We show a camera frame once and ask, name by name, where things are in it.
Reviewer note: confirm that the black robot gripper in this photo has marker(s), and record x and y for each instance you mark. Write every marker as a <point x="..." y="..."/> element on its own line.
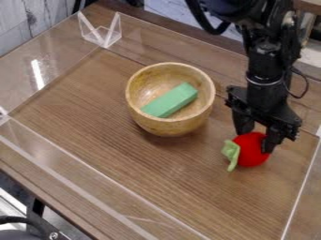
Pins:
<point x="281" y="120"/>

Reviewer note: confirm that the red plush fruit green leaf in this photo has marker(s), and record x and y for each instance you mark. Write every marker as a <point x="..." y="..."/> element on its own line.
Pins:
<point x="242" y="150"/>

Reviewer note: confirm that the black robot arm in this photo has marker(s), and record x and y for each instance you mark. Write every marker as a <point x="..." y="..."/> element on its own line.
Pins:
<point x="269" y="27"/>

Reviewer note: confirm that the green rectangular block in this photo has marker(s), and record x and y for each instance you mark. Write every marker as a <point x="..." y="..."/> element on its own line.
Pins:
<point x="171" y="101"/>

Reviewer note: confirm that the wooden bowl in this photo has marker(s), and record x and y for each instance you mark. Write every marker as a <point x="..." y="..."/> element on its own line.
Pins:
<point x="150" y="82"/>

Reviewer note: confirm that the clear acrylic tray walls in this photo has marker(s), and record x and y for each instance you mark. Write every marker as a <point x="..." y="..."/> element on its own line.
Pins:
<point x="123" y="184"/>

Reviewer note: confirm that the wooden table leg background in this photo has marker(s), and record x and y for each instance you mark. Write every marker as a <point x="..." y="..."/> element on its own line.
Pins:
<point x="304" y="21"/>

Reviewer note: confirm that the clear acrylic corner bracket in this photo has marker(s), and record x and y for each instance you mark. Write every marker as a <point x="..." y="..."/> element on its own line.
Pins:
<point x="102" y="36"/>

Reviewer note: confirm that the black table leg bracket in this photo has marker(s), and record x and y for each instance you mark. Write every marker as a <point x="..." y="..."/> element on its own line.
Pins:
<point x="47" y="231"/>

